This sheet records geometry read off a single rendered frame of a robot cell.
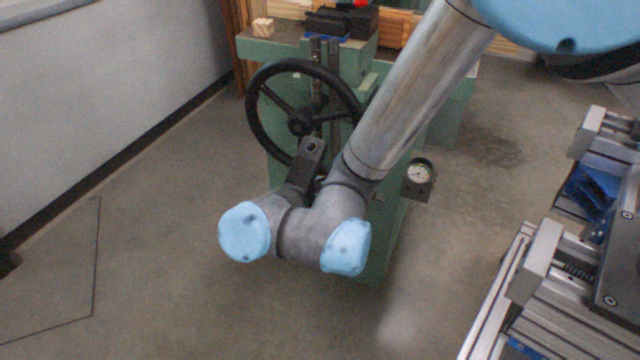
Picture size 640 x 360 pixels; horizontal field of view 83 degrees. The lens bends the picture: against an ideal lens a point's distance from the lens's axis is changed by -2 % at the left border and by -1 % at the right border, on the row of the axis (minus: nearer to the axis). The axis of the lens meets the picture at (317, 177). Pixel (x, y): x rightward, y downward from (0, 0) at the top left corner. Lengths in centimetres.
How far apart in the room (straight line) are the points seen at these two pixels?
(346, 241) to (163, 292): 119
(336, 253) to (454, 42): 27
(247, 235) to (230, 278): 106
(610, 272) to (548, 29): 48
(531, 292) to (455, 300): 85
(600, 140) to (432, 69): 71
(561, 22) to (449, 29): 18
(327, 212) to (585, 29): 34
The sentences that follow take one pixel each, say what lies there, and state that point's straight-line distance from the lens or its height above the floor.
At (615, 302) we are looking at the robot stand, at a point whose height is 82.
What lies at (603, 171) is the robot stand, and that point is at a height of 68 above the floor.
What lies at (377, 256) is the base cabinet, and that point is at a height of 20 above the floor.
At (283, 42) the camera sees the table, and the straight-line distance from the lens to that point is 97.
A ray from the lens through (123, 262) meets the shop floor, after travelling 172.
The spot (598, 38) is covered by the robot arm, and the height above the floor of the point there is 119.
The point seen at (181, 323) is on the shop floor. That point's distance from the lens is 148.
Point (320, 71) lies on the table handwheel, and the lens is 72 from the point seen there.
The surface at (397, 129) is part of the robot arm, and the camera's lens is 46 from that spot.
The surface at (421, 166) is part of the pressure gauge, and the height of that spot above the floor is 68.
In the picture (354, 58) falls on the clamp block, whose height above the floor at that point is 94.
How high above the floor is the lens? 125
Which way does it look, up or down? 42 degrees down
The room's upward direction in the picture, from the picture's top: straight up
